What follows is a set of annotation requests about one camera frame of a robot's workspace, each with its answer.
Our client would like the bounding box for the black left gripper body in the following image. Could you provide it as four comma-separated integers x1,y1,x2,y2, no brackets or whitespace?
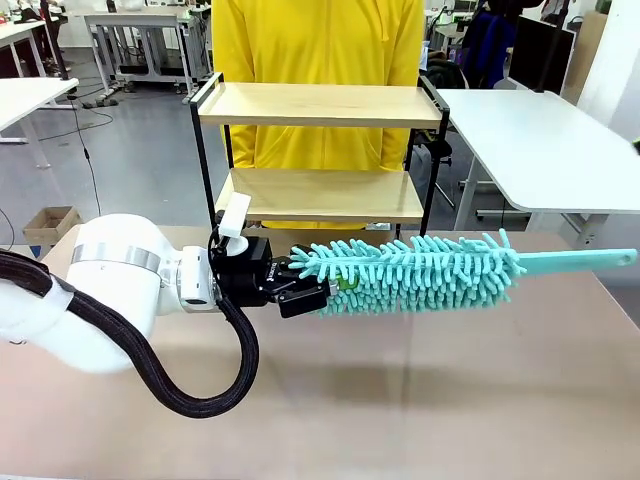
209,237,292,310

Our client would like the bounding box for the teal microfibre duster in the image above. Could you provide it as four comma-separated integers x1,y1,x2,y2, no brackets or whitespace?
288,228,639,318

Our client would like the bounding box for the person's left forearm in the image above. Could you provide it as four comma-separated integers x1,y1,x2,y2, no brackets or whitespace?
378,127,410,171

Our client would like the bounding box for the black office chair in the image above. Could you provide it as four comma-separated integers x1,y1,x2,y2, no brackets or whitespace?
413,128,455,207

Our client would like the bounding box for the open cardboard box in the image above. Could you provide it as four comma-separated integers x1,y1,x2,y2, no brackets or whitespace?
22,205,84,247

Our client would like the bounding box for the person in yellow hoodie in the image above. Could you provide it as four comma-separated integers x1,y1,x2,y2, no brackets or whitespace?
212,0,426,231

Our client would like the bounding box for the black bag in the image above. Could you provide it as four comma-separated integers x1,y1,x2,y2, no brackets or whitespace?
423,49,471,91

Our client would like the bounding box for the white desk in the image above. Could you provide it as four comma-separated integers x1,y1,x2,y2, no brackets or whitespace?
0,77,81,169
435,88,640,246
0,19,69,81

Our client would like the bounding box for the blue jacket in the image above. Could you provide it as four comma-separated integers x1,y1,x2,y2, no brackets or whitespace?
459,7,512,89

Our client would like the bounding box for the black computer monitor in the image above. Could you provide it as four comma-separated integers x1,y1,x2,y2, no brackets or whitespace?
508,14,576,94

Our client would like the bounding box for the brown cardboard panel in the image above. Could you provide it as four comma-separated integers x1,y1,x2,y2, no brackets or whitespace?
572,9,609,106

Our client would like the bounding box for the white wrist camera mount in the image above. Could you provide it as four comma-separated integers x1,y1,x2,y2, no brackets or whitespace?
218,193,252,254

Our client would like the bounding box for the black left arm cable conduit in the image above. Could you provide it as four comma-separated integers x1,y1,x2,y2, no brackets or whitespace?
0,249,261,421

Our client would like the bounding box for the black frame wooden shelf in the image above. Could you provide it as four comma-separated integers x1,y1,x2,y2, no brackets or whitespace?
188,72,450,239

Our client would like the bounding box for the thin black floor cable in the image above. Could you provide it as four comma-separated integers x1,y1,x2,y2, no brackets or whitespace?
69,92,114,226

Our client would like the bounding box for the grey metal frame table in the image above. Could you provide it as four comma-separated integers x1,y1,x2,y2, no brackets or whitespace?
83,12,201,99

